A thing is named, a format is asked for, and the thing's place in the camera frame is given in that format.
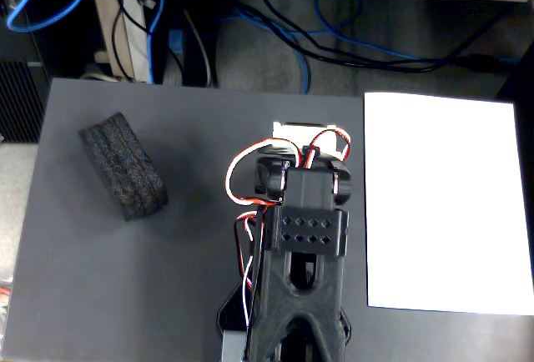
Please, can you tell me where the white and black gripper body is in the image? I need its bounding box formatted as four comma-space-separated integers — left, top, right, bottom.
270, 122, 351, 154

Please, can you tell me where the black foam cube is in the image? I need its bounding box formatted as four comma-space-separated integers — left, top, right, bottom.
78, 111, 169, 222

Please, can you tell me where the small blue box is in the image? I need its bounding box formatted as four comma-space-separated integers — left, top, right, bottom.
168, 29, 185, 55

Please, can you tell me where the white paper sheet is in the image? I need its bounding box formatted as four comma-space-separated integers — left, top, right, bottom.
364, 92, 534, 316

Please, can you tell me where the grey base clamp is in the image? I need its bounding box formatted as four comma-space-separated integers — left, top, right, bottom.
220, 330, 247, 362

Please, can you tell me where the black ribbed case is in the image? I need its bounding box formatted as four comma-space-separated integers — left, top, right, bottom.
0, 59, 46, 144

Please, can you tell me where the red white servo cable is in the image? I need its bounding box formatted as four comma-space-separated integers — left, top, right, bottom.
302, 128, 351, 169
224, 138, 290, 208
233, 210, 268, 329

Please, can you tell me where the blue floor cable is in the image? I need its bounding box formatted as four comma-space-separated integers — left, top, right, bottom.
220, 0, 422, 96

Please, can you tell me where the grey cable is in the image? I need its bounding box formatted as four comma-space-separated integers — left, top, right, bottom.
183, 9, 214, 88

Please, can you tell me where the black floor cable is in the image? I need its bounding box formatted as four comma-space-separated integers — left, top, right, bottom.
260, 0, 518, 73

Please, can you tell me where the blue hanging cable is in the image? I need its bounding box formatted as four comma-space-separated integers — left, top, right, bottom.
145, 0, 166, 83

